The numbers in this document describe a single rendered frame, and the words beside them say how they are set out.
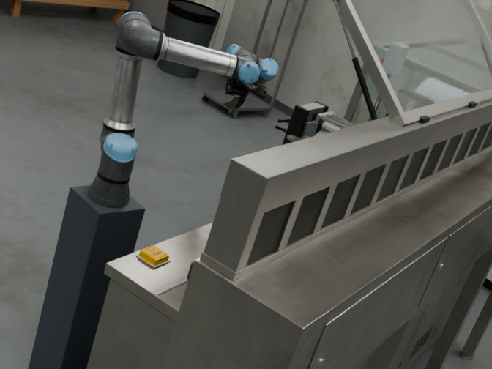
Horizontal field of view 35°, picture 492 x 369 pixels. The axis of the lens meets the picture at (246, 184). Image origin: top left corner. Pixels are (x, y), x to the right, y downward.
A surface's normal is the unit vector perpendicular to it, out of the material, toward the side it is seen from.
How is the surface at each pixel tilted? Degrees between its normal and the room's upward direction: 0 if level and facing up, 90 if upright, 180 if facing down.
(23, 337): 0
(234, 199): 90
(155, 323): 90
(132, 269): 0
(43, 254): 0
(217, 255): 90
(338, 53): 90
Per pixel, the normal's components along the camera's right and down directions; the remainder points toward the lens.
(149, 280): 0.29, -0.88
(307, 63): -0.71, 0.07
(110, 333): -0.54, 0.18
